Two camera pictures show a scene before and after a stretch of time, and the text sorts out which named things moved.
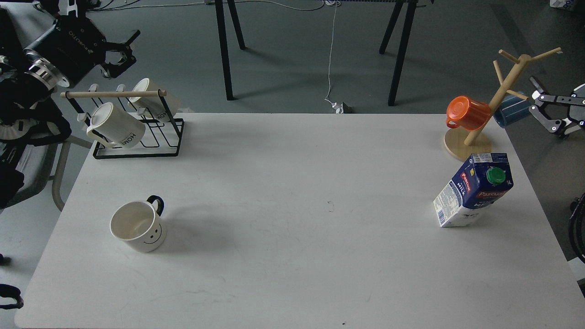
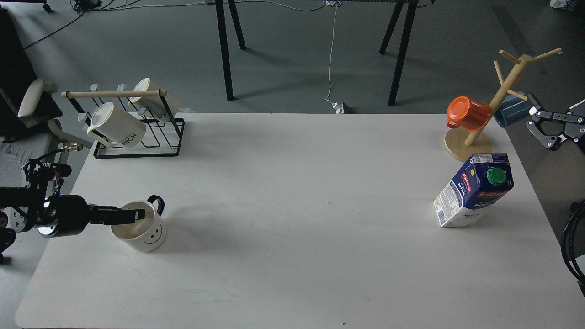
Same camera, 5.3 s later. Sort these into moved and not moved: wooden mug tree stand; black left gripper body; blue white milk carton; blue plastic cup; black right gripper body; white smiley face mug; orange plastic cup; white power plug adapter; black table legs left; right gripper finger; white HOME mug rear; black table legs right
Moved: right gripper finger; black right gripper body; black left gripper body
Not moved: wooden mug tree stand; black table legs left; blue white milk carton; blue plastic cup; white smiley face mug; white power plug adapter; white HOME mug rear; black table legs right; orange plastic cup
